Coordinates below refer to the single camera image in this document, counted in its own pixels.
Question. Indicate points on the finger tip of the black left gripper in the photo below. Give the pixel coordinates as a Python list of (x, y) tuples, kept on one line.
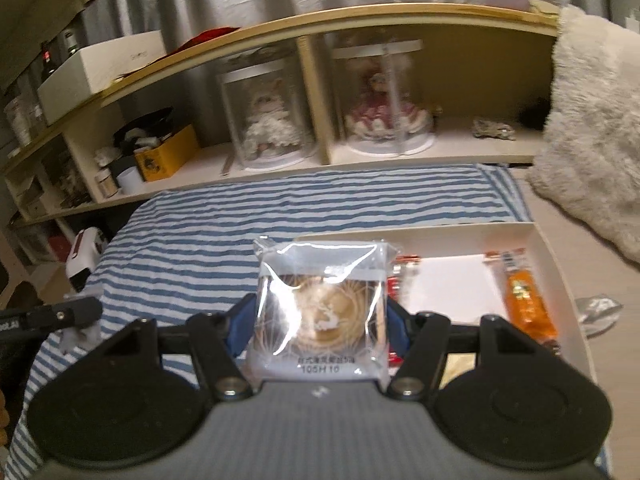
[(28, 323)]

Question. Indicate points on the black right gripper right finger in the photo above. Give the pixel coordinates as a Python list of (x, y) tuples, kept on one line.
[(424, 341)]

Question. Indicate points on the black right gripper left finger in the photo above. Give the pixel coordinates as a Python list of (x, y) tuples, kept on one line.
[(214, 340)]

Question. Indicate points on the orange snack packet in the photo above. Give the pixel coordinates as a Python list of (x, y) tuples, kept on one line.
[(525, 306)]

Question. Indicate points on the clear white mooncake packet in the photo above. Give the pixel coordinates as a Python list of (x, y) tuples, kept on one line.
[(321, 311)]

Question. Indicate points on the red white snack packet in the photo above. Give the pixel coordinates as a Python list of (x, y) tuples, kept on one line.
[(402, 279)]

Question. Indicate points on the white shallow cardboard box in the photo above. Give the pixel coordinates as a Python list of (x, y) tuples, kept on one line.
[(452, 278)]

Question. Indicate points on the blue white striped cloth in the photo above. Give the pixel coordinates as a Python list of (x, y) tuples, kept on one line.
[(185, 251)]

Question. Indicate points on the white red device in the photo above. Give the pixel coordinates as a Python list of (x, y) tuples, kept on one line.
[(84, 256)]

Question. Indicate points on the silver foil wrapper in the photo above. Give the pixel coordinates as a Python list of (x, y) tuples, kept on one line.
[(597, 314)]

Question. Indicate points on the white cup on shelf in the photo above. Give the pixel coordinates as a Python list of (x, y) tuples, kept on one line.
[(130, 181)]

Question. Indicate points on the yellow box on shelf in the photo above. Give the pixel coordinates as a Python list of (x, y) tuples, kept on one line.
[(164, 161)]

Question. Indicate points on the white dress doll in case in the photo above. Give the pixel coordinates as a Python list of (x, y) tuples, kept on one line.
[(266, 109)]

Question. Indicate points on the red dress doll in case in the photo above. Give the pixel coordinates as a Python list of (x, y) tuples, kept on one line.
[(379, 98)]

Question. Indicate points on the fluffy white pillow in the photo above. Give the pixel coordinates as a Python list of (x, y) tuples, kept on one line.
[(589, 163)]

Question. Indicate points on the white box atop shelf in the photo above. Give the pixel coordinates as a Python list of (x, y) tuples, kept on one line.
[(94, 68)]

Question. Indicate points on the wooden headboard shelf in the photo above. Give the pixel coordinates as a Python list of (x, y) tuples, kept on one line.
[(476, 62)]

